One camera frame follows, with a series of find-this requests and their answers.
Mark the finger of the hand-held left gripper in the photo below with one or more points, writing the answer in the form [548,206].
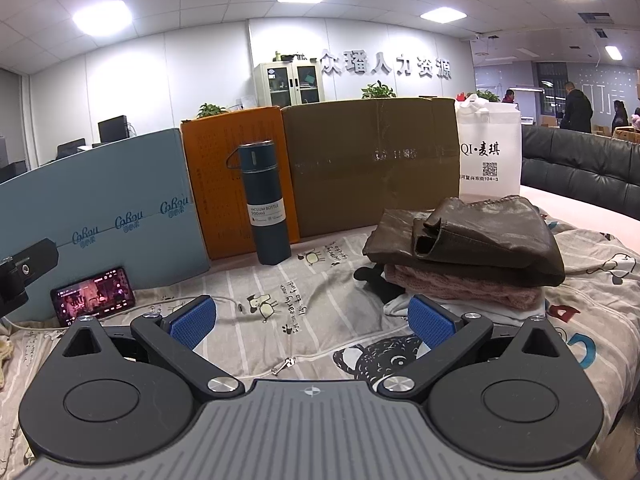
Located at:
[35,262]

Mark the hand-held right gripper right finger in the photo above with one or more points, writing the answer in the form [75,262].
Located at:
[430,322]

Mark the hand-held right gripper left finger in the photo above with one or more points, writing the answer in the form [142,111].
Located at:
[192,322]

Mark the brown leather jacket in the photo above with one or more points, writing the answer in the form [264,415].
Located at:
[500,240]

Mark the pink knitted sweater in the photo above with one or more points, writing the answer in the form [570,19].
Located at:
[450,285]

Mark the black garment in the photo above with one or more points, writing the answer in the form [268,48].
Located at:
[382,286]

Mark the black smartphone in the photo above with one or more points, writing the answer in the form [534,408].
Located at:
[92,296]

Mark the cream knitted cloth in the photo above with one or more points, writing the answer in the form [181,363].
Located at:
[5,360]

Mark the black computer monitor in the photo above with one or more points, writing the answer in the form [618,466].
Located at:
[113,129]
[70,150]

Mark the printed cartoon bedsheet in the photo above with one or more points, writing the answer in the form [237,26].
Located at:
[310,310]

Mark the dark blue vacuum bottle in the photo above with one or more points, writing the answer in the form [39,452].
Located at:
[267,200]

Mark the orange cardboard box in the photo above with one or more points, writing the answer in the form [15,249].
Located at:
[215,170]

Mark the brown cardboard box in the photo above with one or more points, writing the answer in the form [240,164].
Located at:
[350,160]

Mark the white shopping bag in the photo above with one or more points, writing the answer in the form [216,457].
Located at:
[490,130]

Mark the green potted plant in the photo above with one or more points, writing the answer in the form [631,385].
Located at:
[212,111]
[378,91]
[487,96]

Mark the black leather sofa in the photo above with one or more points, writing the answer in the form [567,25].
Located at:
[575,165]

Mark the white glass-door cabinet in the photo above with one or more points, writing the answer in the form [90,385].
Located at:
[290,85]

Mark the grey wall lettering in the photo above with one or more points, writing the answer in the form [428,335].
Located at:
[385,66]

